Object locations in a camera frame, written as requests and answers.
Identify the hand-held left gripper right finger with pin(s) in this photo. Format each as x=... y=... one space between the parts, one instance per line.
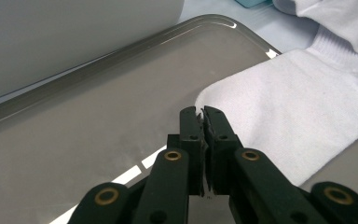
x=223 y=161

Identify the white sock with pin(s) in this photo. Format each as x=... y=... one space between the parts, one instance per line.
x=338 y=18
x=292 y=109

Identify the white divided storage box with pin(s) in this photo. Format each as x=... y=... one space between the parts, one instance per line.
x=74 y=40

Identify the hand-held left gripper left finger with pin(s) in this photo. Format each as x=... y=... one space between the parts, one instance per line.
x=192 y=155

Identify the grey translucent box lid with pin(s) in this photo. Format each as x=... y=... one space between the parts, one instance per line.
x=74 y=130

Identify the blue plastic basket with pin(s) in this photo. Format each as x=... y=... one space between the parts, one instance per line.
x=250 y=2

